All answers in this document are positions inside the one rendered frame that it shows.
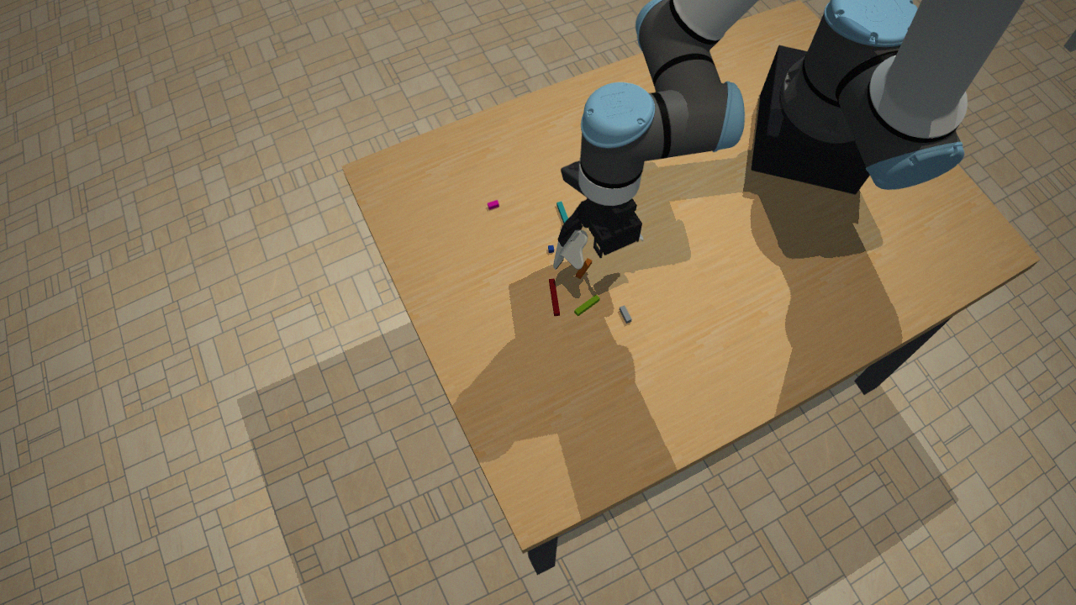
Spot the orange rod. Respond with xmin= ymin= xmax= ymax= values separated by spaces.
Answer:
xmin=576 ymin=258 xmax=592 ymax=279

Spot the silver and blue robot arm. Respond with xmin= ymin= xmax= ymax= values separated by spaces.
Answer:
xmin=561 ymin=0 xmax=1025 ymax=206

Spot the green rectangular bar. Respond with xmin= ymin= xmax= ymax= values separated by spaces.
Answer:
xmin=574 ymin=295 xmax=600 ymax=316

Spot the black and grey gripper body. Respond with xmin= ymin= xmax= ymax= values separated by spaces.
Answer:
xmin=576 ymin=198 xmax=642 ymax=258

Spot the dark red rod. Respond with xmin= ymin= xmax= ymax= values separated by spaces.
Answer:
xmin=549 ymin=278 xmax=560 ymax=316

